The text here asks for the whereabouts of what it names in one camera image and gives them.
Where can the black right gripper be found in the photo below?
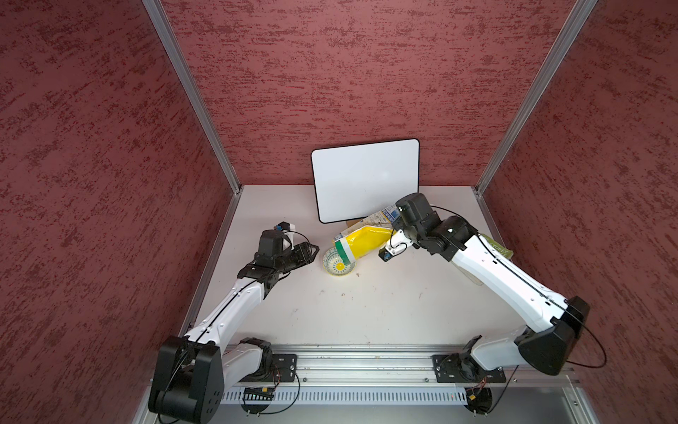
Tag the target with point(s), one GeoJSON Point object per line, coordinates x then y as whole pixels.
{"type": "Point", "coordinates": [398, 223]}

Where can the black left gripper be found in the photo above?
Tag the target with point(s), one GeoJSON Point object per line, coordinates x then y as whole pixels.
{"type": "Point", "coordinates": [303, 253]}

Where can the yellow oats bag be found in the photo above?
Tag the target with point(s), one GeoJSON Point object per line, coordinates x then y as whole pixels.
{"type": "Point", "coordinates": [366, 235]}

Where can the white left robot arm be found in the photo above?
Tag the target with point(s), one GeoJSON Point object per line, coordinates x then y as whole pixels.
{"type": "Point", "coordinates": [193, 372]}

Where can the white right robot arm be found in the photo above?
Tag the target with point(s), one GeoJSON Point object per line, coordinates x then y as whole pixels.
{"type": "Point", "coordinates": [553, 324]}

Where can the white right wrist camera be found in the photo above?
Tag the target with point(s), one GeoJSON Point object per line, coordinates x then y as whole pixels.
{"type": "Point", "coordinates": [388, 252]}

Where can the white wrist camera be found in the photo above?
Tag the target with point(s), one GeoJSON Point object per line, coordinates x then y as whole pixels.
{"type": "Point", "coordinates": [288, 230]}
{"type": "Point", "coordinates": [388, 252]}

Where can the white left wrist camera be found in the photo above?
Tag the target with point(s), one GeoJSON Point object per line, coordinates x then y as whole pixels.
{"type": "Point", "coordinates": [288, 230]}

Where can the white board black frame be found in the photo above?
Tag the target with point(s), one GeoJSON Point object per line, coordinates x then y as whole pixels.
{"type": "Point", "coordinates": [352, 182]}

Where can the aluminium mounting rail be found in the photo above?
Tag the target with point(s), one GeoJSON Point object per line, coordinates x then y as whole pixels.
{"type": "Point", "coordinates": [372, 365]}

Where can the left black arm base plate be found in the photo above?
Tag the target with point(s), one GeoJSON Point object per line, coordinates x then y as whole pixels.
{"type": "Point", "coordinates": [279, 368]}

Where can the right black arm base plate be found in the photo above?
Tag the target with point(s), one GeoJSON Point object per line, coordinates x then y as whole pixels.
{"type": "Point", "coordinates": [452, 368]}

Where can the left aluminium corner post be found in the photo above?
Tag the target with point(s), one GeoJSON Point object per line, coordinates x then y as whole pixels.
{"type": "Point", "coordinates": [169, 41]}

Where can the aluminium corner post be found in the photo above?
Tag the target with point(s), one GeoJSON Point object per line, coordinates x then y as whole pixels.
{"type": "Point", "coordinates": [569, 32]}
{"type": "Point", "coordinates": [169, 41]}

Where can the right aluminium corner post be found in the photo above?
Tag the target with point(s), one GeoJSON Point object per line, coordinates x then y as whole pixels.
{"type": "Point", "coordinates": [569, 32]}

